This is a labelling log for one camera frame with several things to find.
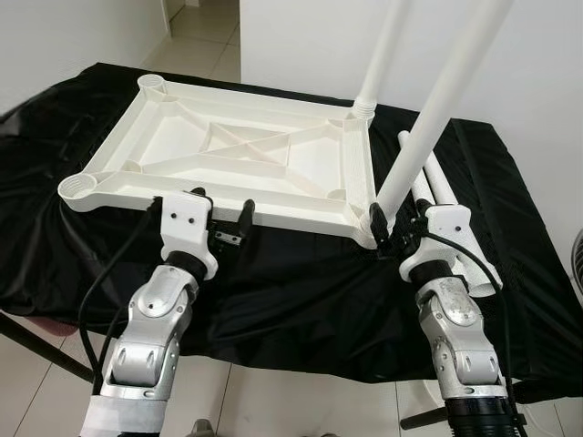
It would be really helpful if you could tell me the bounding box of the black table cloth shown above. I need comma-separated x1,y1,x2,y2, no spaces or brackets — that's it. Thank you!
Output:
0,62,583,401

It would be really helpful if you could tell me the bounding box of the black metal table leg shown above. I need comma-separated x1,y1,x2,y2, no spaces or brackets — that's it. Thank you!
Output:
0,310,97,383
401,410,452,431

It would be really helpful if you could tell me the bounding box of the robot left leg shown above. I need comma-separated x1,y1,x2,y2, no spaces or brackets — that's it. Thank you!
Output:
191,417,220,437

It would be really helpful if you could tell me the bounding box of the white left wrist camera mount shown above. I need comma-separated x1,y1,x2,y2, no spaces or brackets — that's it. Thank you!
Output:
159,191,220,279

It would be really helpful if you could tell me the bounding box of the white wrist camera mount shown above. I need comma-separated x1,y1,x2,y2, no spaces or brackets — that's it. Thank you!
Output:
401,205,472,288
159,191,220,279

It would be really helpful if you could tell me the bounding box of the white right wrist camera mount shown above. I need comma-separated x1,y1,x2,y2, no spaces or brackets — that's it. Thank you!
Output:
401,205,472,288

